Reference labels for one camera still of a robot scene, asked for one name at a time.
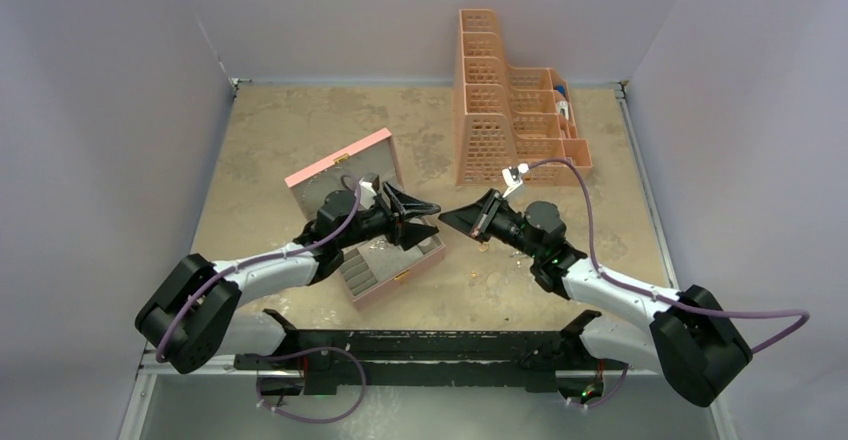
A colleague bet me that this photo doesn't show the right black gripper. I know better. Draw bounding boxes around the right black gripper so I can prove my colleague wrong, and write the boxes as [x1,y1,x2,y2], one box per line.
[439,189,542,259]

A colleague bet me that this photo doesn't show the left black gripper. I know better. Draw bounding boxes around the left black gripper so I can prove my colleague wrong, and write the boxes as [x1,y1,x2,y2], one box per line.
[337,183,439,250]

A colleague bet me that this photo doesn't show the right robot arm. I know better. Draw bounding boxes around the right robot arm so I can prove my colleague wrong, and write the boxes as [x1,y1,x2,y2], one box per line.
[438,189,753,407]

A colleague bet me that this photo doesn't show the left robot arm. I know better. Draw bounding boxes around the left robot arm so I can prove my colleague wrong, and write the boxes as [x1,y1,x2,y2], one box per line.
[135,184,441,374]

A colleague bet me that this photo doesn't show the pink jewelry box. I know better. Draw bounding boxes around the pink jewelry box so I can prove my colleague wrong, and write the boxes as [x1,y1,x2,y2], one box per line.
[285,128,446,308]

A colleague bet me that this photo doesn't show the orange mesh desk organizer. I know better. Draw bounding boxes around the orange mesh desk organizer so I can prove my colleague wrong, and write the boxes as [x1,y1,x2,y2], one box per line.
[453,9,593,186]

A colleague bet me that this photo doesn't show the blue white items in organizer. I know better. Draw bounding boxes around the blue white items in organizer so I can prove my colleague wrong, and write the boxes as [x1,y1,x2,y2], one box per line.
[553,84,571,120]

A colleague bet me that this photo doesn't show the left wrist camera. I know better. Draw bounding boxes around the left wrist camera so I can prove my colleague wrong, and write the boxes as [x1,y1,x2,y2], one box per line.
[357,173,380,210]

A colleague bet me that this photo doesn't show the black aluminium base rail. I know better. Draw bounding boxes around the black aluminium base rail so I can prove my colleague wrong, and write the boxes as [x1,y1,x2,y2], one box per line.
[203,309,628,396]

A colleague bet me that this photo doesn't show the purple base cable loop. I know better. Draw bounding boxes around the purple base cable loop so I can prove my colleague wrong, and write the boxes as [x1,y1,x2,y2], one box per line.
[255,346,368,425]

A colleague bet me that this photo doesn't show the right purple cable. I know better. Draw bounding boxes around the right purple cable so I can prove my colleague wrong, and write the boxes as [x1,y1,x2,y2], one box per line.
[519,157,811,357]

